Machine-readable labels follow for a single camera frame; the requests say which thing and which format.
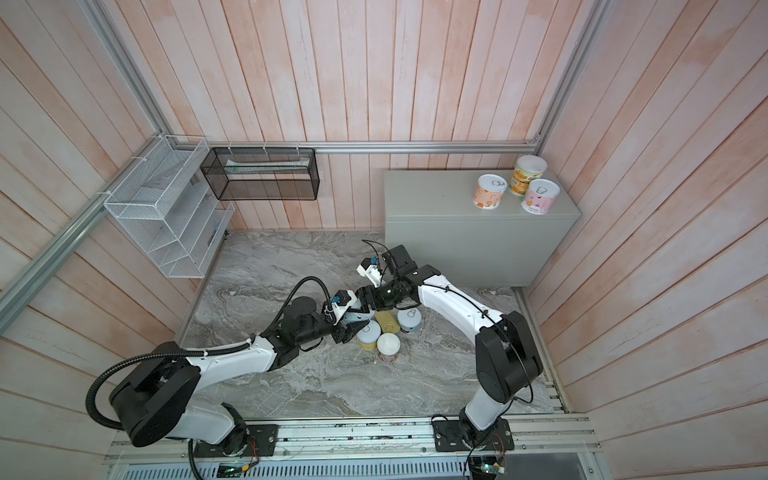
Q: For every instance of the pink label can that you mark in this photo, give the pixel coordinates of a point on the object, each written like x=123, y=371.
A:
x=540, y=196

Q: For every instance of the small brown white-lid can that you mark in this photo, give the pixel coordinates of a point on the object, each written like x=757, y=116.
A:
x=388, y=346

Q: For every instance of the yellow can lying down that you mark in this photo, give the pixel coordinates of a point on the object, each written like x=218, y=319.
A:
x=387, y=322

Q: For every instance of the horizontal aluminium wall rail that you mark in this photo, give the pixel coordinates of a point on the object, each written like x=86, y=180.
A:
x=391, y=147

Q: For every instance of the orange yellow label can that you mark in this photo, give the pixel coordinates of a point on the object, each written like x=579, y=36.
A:
x=527, y=168

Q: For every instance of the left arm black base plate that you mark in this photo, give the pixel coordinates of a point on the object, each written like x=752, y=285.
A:
x=257, y=440

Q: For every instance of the yellow label can upright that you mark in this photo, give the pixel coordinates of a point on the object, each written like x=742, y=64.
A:
x=368, y=336

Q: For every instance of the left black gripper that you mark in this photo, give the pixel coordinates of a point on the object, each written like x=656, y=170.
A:
x=347, y=333

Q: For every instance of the black mesh wall basket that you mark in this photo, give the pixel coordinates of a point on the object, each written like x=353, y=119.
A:
x=262, y=173

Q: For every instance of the brown label can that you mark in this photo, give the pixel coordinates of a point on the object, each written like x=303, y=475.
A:
x=489, y=191

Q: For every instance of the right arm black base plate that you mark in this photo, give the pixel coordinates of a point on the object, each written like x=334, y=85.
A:
x=460, y=435

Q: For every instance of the blue label can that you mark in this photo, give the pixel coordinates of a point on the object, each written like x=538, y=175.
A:
x=409, y=320

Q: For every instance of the left aluminium frame rail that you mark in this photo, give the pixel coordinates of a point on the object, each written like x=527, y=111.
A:
x=36, y=274

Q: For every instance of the white wire mesh shelf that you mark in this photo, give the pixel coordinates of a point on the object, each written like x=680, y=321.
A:
x=168, y=208

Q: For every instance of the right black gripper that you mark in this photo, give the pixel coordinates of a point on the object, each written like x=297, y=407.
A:
x=366, y=298

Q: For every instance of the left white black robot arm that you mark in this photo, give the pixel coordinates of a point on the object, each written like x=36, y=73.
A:
x=156, y=400

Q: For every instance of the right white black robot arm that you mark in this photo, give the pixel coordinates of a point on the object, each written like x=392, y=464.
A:
x=507, y=359

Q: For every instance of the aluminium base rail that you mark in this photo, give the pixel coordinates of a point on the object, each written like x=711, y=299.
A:
x=340, y=439

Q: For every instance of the grey metal cabinet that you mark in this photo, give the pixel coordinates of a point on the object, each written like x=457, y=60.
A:
x=432, y=214

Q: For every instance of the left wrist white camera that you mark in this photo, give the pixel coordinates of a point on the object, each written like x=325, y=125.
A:
x=339, y=304

